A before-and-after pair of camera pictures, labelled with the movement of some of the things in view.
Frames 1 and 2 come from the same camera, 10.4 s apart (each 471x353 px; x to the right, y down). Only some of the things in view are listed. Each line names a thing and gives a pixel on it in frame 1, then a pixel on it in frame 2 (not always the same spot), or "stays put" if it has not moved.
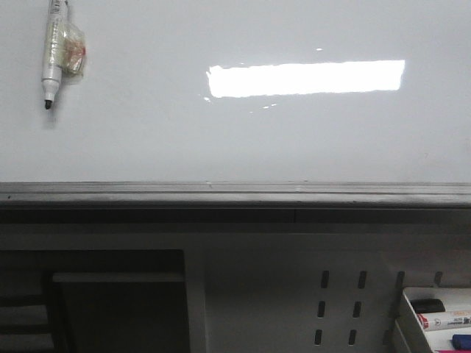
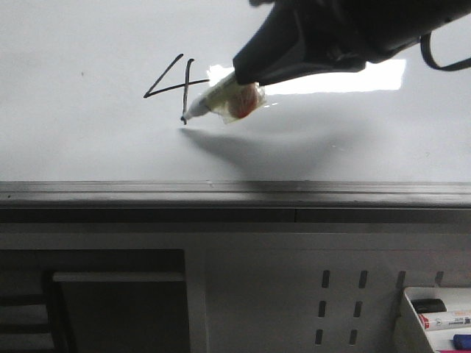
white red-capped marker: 432,321 stays put
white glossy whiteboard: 241,104 stays put
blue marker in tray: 461,341 stays put
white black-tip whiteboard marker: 64,50 to 230,98
